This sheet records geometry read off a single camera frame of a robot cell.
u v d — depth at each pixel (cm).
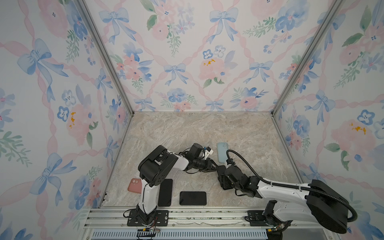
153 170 52
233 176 66
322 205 42
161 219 74
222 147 100
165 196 80
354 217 41
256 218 73
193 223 73
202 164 82
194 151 78
